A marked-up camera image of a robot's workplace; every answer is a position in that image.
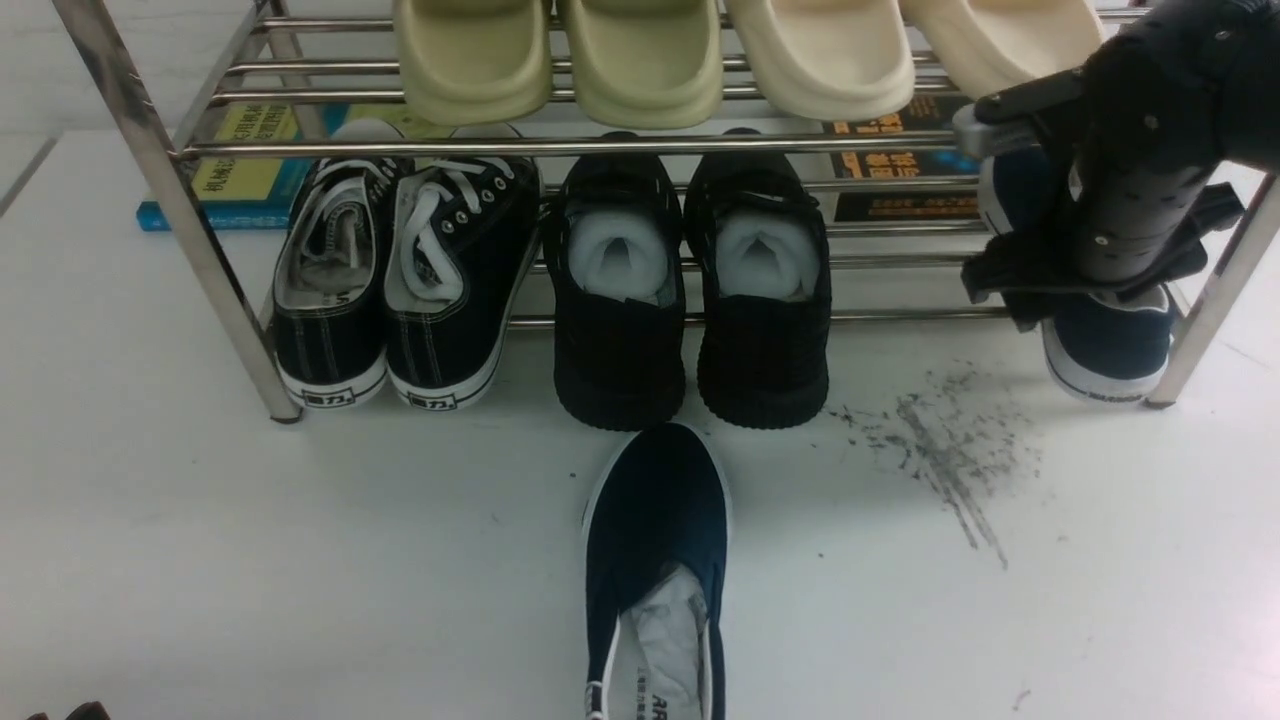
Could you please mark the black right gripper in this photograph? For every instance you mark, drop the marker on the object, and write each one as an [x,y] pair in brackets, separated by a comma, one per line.
[1132,158]

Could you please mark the navy slip-on shoe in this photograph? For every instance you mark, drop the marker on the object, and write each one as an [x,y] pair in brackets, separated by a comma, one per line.
[1097,347]
[662,498]

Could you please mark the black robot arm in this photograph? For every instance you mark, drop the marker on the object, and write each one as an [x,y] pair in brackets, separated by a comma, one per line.
[1204,39]

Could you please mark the right all-black shoe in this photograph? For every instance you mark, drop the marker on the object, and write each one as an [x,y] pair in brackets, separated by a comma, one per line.
[761,244]

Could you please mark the all-black shoe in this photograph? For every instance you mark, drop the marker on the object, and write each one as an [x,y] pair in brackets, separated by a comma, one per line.
[611,239]
[761,244]

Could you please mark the left all-black shoe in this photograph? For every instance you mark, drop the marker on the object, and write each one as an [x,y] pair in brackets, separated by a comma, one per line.
[611,239]

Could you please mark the stainless steel shoe rack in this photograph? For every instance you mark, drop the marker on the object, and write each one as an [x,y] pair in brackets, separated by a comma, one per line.
[266,42]

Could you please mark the black and orange book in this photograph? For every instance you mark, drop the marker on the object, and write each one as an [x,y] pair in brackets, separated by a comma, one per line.
[899,184]

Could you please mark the right cream slide sandal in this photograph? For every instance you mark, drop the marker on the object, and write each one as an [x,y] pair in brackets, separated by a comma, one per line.
[988,46]

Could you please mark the cream slide sandal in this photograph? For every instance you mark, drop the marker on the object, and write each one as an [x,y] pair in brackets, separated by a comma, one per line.
[827,60]
[988,46]

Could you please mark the left cream slide sandal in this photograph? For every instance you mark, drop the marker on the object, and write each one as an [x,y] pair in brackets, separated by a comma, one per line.
[827,60]

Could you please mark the right green slide sandal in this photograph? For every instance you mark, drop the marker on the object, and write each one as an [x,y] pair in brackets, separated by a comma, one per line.
[645,64]

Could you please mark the green slide sandal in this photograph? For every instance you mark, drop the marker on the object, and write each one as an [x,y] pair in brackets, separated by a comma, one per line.
[645,64]
[465,63]

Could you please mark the white paper stuffing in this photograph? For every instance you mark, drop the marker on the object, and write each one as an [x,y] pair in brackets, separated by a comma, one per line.
[664,645]

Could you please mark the right black canvas sneaker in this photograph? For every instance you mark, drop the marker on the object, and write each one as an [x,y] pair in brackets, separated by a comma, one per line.
[463,241]

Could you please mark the black canvas sneaker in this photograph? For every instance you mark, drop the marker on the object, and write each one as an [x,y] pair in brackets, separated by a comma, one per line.
[463,241]
[327,289]

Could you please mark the left green slide sandal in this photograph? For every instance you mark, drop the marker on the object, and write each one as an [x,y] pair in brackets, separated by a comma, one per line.
[465,63]

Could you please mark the left black canvas sneaker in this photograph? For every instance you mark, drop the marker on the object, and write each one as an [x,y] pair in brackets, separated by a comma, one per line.
[327,289]

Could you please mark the yellow and blue book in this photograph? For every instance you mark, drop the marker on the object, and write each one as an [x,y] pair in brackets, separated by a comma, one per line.
[257,194]

